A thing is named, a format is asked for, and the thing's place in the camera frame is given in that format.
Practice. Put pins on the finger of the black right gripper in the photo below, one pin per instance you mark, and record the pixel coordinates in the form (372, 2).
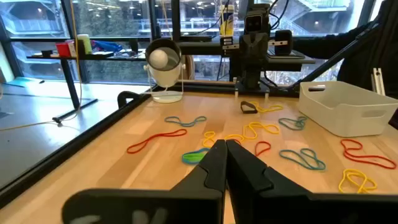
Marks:
(283, 42)
(226, 43)

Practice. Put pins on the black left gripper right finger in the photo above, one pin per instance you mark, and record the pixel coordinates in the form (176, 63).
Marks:
(280, 208)

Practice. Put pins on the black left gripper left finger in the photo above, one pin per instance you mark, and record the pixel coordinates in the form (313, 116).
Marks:
(199, 205)

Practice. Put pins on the green rubber band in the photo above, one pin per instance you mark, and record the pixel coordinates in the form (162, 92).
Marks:
(189, 161)

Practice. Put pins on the teal rubber band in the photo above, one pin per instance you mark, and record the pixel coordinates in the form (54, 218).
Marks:
(199, 151)
(290, 127)
(320, 168)
(185, 125)

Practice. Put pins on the yellow rubber band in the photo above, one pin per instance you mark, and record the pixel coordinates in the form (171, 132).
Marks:
(362, 188)
(270, 109)
(204, 140)
(276, 131)

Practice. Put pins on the black rubber band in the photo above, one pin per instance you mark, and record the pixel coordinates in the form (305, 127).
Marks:
(248, 112)

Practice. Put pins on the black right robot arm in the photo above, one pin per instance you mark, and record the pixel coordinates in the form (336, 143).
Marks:
(253, 82)

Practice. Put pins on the white plastic bin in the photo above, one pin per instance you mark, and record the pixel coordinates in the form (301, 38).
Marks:
(342, 115)

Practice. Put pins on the black desk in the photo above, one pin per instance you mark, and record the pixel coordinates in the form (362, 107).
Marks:
(292, 59)

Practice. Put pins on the yellow white wipes canister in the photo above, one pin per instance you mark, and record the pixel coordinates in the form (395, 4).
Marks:
(227, 21)

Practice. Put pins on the black diagonal pole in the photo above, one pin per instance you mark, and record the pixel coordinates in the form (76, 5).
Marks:
(326, 63)

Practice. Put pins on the white cylindrical spot lamp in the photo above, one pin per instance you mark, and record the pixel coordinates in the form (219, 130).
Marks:
(164, 77)

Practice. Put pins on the person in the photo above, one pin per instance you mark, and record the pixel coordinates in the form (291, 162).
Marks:
(382, 62)

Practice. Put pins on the black clamp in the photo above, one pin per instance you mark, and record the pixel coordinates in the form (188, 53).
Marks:
(126, 96)

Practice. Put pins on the blue cloth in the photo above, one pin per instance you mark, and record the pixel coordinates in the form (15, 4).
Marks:
(107, 46)

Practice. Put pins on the pale green cylinder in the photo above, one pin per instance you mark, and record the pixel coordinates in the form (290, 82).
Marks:
(84, 43)

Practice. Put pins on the black side table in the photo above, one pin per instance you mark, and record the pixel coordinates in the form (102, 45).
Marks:
(70, 81)

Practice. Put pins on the red box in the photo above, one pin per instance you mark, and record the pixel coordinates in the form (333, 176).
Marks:
(63, 50)

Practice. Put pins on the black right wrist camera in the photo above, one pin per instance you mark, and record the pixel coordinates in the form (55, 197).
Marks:
(256, 23)

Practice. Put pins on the silver aluminium bracket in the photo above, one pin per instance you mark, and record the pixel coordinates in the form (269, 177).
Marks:
(377, 82)

